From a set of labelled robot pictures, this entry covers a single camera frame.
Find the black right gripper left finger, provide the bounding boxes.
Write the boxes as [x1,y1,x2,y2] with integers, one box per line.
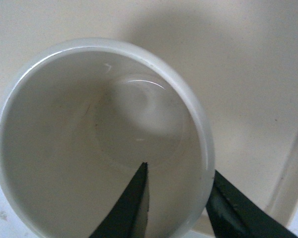
[90,162,149,238]

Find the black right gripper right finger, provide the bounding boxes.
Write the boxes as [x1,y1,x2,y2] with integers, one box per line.
[206,171,297,238]

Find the white ceramic mug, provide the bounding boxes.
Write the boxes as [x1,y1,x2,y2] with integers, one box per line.
[0,38,215,238]

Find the beige plastic tray plate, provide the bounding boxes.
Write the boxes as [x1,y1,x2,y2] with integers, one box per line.
[0,0,298,238]

